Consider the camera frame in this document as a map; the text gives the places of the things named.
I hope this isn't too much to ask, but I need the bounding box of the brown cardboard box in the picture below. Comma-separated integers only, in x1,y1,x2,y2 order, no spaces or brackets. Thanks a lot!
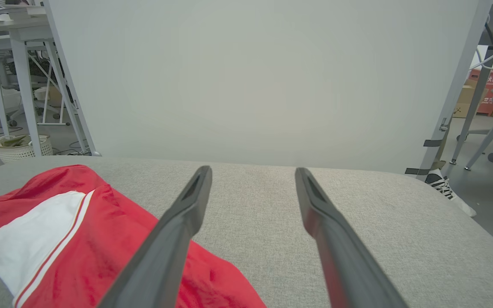
452,79,489,119

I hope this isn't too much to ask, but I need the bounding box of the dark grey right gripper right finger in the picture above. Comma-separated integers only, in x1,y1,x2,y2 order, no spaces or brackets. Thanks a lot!
294,167,409,308

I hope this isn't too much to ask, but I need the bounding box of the black and white sneaker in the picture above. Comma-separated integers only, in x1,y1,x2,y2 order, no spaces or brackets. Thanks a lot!
425,168,477,218

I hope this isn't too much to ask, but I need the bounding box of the white metal-legged desk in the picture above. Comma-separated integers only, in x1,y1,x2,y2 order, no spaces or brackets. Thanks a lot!
0,0,89,157

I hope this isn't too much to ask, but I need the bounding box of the white woven laundry basket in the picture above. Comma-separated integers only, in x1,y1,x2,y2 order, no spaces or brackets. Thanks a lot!
0,134,53,164

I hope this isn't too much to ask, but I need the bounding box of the red and white garment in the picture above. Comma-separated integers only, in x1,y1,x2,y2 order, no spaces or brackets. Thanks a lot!
0,165,267,308

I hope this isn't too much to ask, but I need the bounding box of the white partition panel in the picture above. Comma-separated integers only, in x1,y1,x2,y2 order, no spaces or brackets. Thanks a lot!
42,0,493,180

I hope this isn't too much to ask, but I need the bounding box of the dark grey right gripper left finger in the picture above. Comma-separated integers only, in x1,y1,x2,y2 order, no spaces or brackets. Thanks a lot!
98,166,213,308

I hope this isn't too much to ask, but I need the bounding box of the pale green cloth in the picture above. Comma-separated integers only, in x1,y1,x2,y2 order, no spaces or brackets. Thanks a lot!
0,135,31,148

